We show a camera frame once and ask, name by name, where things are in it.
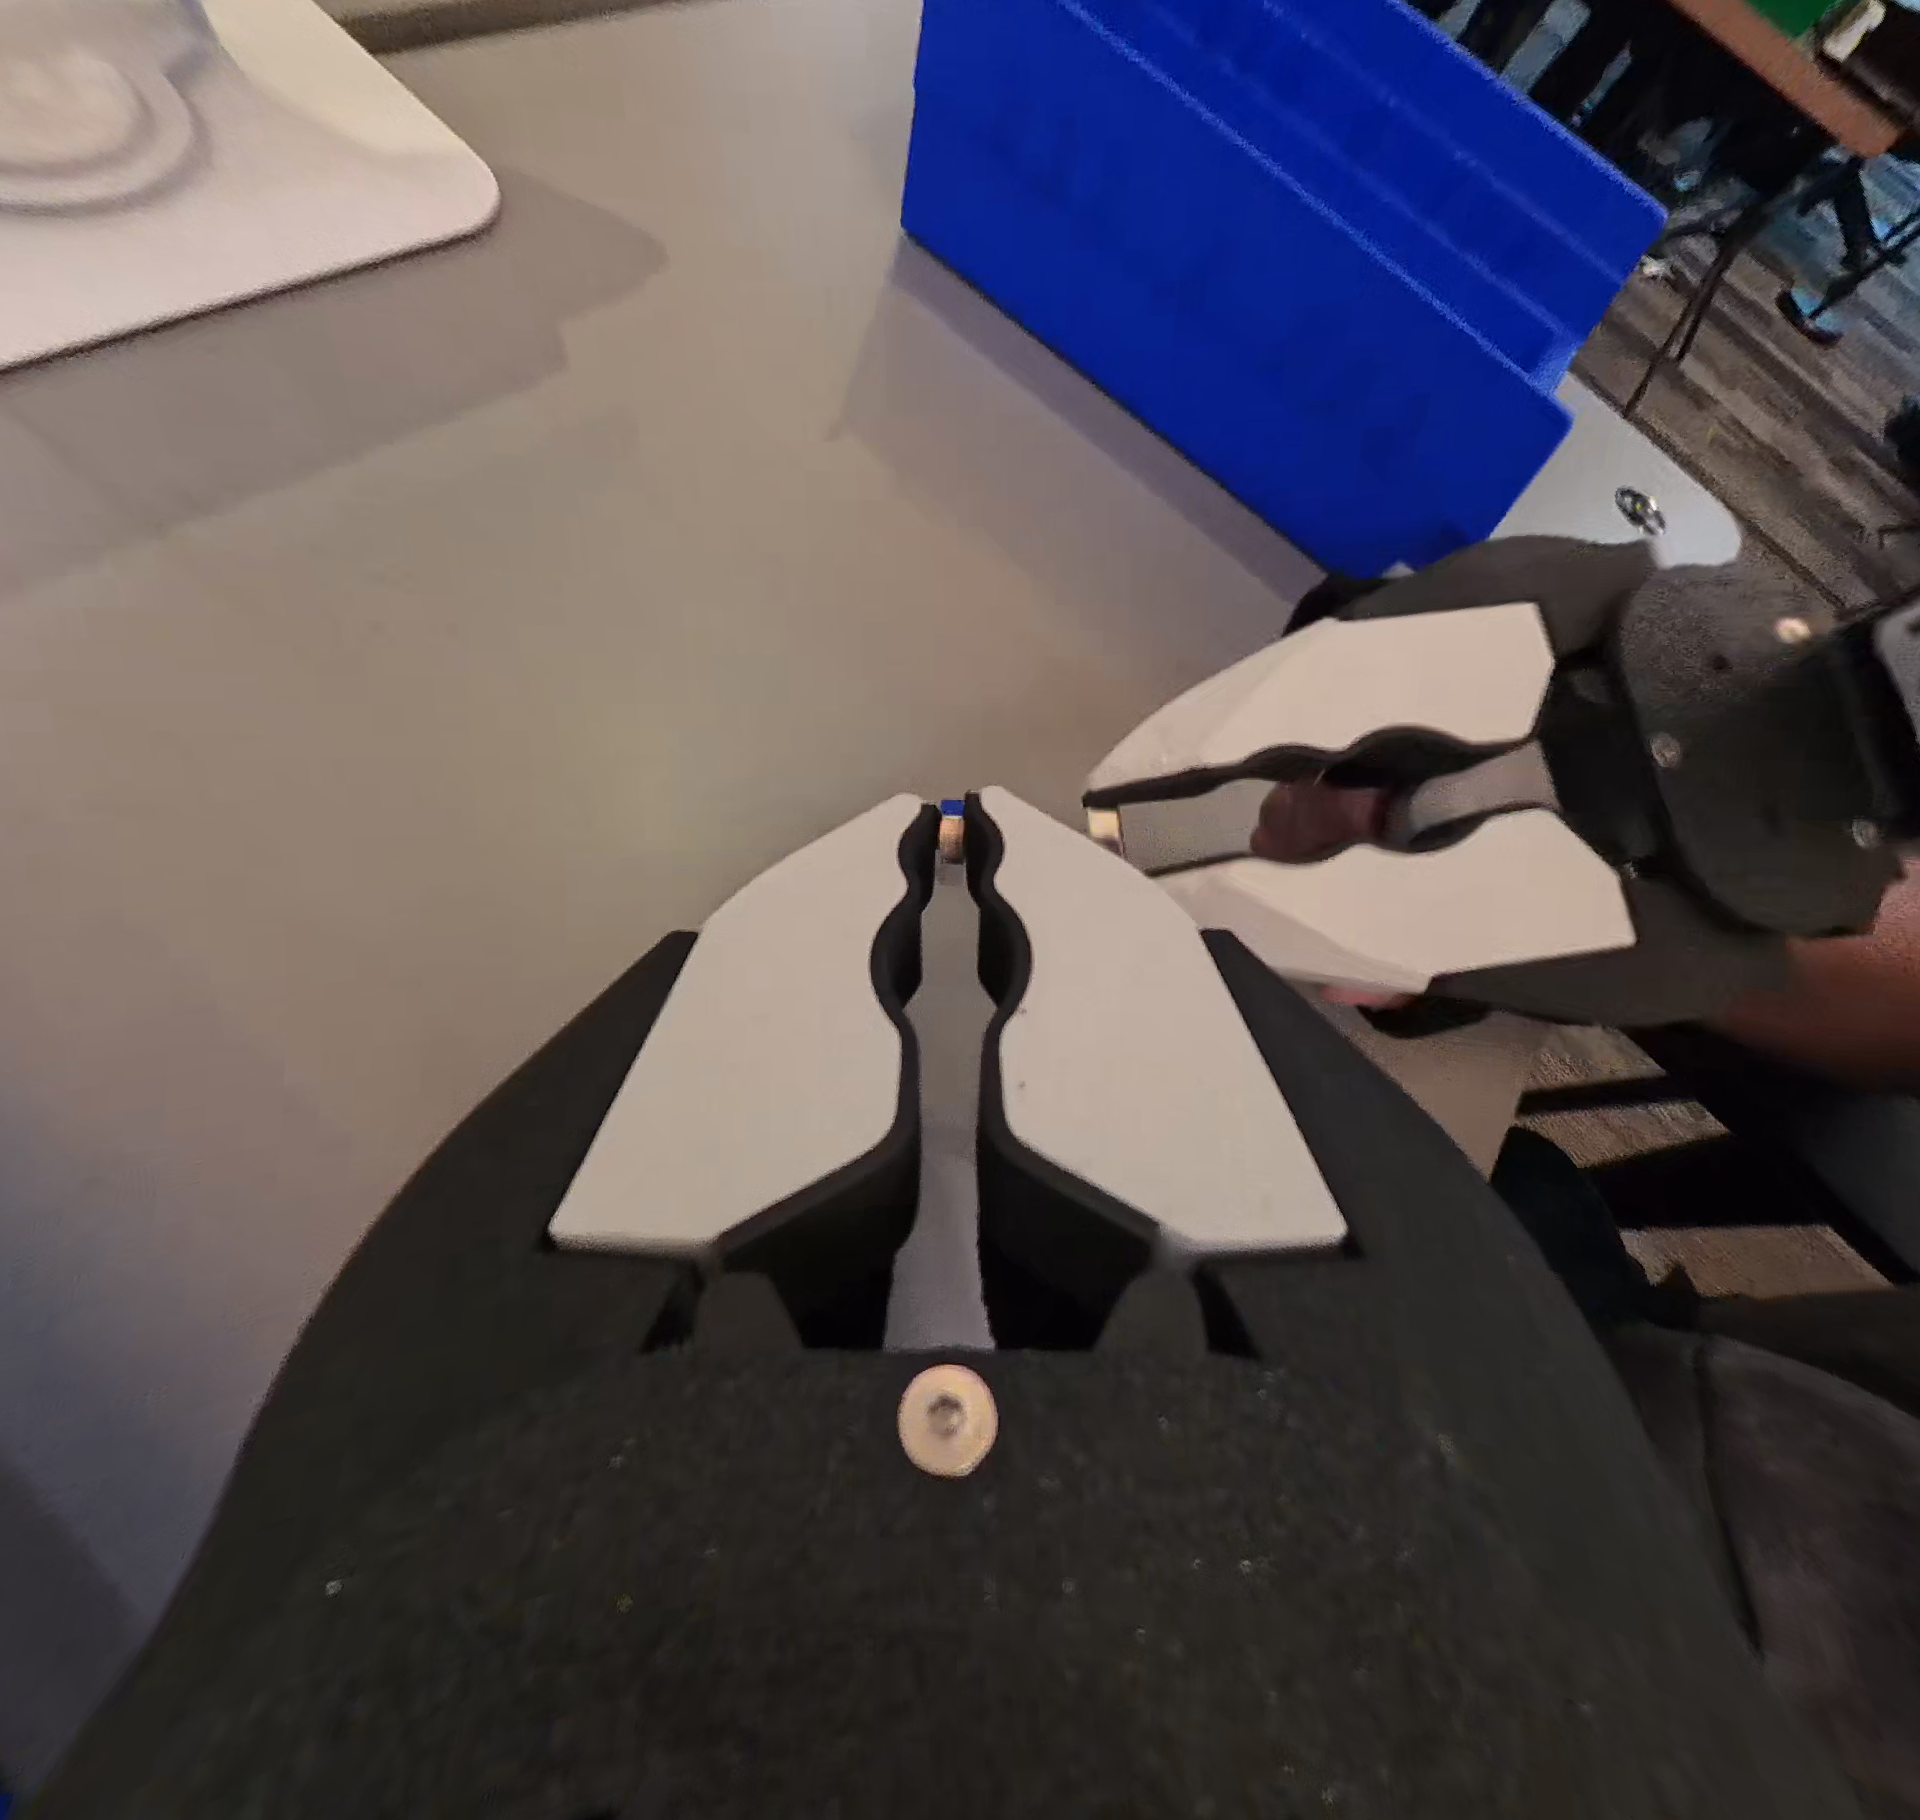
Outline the white document stand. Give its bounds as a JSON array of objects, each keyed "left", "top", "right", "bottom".
[{"left": 0, "top": 0, "right": 502, "bottom": 373}]

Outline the person's right hand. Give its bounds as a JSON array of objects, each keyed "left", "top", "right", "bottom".
[{"left": 1257, "top": 782, "right": 1396, "bottom": 865}]

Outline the wooden background table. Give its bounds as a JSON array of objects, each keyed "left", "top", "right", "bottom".
[{"left": 1544, "top": 0, "right": 1920, "bottom": 156}]

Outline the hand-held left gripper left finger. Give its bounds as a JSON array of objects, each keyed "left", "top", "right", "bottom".
[{"left": 550, "top": 792, "right": 924, "bottom": 1347}]

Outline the person's right forearm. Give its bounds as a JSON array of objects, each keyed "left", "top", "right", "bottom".
[{"left": 1724, "top": 935, "right": 1920, "bottom": 1085}]

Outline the blue plastic bin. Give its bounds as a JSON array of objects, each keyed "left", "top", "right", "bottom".
[{"left": 899, "top": 0, "right": 1671, "bottom": 580}]

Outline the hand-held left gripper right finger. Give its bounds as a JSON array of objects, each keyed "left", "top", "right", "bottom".
[{"left": 965, "top": 788, "right": 1350, "bottom": 1347}]

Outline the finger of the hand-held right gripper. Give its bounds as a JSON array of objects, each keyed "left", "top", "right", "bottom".
[
  {"left": 1083, "top": 602, "right": 1557, "bottom": 810},
  {"left": 1117, "top": 784, "right": 1640, "bottom": 996}
]

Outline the grey desk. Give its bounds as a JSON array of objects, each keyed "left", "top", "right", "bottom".
[{"left": 0, "top": 0, "right": 1747, "bottom": 1776}]

